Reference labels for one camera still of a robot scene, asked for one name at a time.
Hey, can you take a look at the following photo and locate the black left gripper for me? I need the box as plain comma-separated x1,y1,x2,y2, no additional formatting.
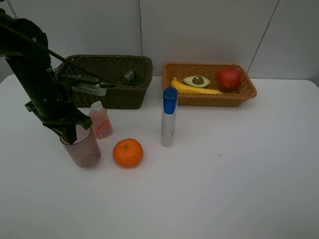
25,101,92,144

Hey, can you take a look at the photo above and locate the translucent pink plastic cup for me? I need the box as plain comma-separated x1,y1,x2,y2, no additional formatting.
60,125,101,168

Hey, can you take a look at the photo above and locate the pink bottle white cap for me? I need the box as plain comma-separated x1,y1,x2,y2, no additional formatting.
89,101,113,139

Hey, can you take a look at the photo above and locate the orange tangerine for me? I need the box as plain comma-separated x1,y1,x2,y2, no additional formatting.
113,138,144,168

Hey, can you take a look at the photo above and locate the dark green pump bottle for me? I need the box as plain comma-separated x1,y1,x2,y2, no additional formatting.
119,70,144,87

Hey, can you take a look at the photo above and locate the white tube blue cap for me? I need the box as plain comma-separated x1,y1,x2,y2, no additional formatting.
161,87,178,147

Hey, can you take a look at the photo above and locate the yellow banana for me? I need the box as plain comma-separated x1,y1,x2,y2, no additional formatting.
170,77,222,94

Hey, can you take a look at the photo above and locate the halved avocado with pit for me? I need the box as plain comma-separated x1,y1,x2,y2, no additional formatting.
183,76,210,88

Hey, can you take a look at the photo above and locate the red apple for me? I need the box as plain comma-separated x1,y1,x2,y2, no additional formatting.
218,67,241,92

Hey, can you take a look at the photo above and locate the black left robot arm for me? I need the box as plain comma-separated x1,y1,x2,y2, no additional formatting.
0,9,92,144

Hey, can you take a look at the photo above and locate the dark green wicker basket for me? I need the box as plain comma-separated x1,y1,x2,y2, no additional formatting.
66,55,153,110

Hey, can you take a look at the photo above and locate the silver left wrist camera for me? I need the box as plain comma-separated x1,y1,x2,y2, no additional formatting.
72,83,107,97

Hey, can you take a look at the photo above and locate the black left camera cable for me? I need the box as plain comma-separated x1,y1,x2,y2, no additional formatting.
0,21,125,88

